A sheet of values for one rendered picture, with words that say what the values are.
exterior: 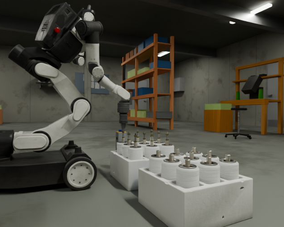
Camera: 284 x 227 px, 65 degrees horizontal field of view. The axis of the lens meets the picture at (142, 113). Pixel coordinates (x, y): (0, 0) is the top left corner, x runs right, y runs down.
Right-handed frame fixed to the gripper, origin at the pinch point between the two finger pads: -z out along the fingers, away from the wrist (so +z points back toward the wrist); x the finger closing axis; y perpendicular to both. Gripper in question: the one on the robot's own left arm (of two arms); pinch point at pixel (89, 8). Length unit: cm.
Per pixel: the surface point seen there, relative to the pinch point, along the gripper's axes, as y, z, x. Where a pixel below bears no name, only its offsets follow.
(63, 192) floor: 33, 149, 30
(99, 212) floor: 55, 151, 60
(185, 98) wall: -962, -212, 91
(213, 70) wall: -773, -297, 195
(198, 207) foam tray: 69, 138, 104
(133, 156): 25, 122, 66
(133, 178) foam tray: 26, 136, 68
